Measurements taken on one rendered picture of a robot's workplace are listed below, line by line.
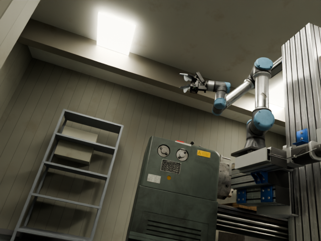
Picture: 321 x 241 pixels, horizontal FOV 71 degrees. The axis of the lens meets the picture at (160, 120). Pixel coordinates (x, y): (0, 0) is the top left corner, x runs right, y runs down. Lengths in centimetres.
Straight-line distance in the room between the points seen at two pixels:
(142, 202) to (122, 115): 378
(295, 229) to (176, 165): 84
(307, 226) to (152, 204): 92
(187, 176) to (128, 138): 348
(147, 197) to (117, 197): 322
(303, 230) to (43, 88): 517
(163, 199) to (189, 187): 22
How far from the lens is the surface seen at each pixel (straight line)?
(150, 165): 175
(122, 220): 493
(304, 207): 146
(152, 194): 172
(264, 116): 151
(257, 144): 157
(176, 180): 176
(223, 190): 202
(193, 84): 160
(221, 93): 156
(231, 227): 198
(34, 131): 525
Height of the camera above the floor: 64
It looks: 24 degrees up
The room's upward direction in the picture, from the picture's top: 11 degrees clockwise
